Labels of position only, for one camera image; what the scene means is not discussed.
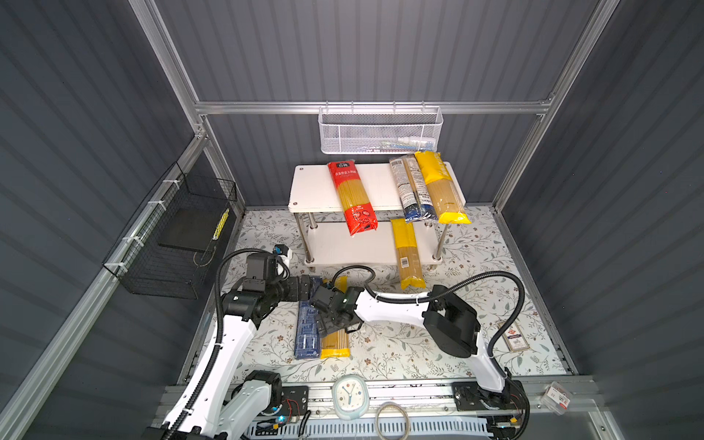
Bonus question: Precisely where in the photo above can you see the yellow Pastatime spaghetti bag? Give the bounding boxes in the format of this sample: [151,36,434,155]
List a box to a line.
[320,274,352,359]

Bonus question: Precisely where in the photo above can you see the blue pasta box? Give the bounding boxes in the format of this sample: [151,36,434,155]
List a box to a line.
[294,275,322,359]

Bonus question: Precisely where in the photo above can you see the yellow spaghetti bag with barcode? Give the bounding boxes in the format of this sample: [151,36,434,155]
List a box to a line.
[390,218,426,290]

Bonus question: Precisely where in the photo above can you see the red spaghetti bag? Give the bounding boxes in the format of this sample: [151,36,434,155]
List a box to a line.
[327,161,378,236]

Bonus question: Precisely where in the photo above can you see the clear blue spaghetti bag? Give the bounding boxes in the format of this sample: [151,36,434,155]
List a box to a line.
[390,155,437,223]

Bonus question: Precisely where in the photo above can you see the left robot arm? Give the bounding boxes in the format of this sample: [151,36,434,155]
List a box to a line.
[140,245,312,439]

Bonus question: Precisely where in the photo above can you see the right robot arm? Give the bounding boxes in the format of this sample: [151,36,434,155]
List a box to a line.
[310,265,526,395]

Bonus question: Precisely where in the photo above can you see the white two-tier shelf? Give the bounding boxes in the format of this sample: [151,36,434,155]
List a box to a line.
[288,163,443,267]

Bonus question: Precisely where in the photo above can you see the mint analog clock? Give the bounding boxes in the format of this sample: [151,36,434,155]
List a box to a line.
[331,375,370,421]

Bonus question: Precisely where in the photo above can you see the floral table mat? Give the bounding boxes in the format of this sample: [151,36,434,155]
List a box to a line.
[232,206,568,382]

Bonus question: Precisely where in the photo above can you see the small card box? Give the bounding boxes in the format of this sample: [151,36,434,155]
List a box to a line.
[502,322,531,353]

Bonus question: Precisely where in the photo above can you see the pens in white basket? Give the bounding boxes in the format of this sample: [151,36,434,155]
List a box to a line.
[357,137,436,151]

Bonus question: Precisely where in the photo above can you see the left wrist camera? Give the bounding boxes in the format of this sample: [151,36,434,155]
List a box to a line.
[274,244,293,267]

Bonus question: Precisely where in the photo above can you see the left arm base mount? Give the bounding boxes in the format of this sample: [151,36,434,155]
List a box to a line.
[254,385,310,425]

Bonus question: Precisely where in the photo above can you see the black wire basket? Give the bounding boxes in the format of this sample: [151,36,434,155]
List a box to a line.
[104,164,238,300]

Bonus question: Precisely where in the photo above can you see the grey cable loop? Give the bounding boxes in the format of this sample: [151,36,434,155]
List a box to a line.
[375,400,412,440]

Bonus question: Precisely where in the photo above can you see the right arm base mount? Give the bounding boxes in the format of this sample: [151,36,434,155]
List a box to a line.
[451,379,528,413]

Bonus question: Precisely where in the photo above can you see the white wire mesh basket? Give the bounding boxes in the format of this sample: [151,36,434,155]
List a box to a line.
[317,106,444,155]

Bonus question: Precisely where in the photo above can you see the small packet on rail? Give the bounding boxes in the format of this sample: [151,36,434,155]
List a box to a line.
[540,381,572,415]

